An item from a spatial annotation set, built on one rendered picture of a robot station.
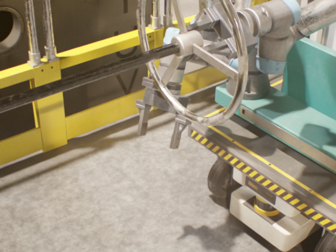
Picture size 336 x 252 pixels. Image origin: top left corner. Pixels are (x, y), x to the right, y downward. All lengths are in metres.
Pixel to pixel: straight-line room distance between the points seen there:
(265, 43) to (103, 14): 1.94
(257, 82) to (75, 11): 1.53
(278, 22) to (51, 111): 1.17
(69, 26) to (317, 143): 1.82
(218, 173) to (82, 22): 1.49
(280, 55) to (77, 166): 1.11
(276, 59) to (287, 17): 0.12
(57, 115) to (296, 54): 0.98
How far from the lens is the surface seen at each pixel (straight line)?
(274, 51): 1.53
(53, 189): 2.29
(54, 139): 2.46
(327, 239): 1.90
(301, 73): 1.98
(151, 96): 1.75
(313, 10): 1.61
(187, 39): 1.33
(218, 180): 2.12
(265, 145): 1.96
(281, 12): 1.49
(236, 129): 2.03
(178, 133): 1.71
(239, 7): 1.73
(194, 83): 2.78
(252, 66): 1.95
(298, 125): 1.90
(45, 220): 2.17
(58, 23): 3.24
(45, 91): 1.18
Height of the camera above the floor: 1.46
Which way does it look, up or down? 34 degrees down
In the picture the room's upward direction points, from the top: 1 degrees clockwise
